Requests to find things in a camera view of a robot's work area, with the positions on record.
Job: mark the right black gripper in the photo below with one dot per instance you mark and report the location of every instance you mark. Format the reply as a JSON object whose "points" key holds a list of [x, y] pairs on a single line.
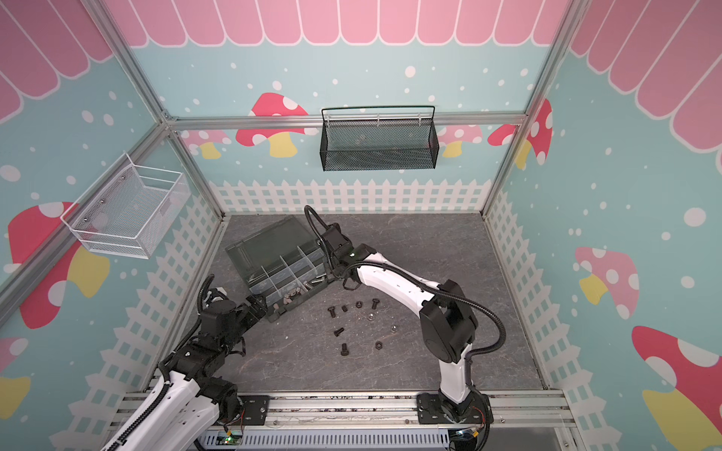
{"points": [[327, 244]]}

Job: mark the black wire mesh basket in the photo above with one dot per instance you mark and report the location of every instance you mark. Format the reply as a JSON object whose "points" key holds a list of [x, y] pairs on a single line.
{"points": [[392, 137]]}

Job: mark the dark green compartment organizer box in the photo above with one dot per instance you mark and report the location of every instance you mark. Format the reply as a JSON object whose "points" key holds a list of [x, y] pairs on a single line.
{"points": [[283, 264]]}

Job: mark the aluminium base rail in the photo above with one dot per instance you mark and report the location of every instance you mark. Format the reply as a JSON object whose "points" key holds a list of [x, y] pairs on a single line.
{"points": [[397, 409]]}

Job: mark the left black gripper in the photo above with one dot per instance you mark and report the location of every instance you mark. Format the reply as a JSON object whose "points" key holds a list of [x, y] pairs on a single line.
{"points": [[252, 318]]}

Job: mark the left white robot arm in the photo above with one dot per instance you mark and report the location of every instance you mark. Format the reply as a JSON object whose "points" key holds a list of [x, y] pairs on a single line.
{"points": [[189, 398]]}

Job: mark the white wire mesh basket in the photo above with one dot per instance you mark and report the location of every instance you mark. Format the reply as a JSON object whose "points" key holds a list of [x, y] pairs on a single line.
{"points": [[128, 214]]}

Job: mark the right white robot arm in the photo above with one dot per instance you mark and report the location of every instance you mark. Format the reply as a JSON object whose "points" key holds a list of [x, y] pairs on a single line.
{"points": [[446, 317]]}

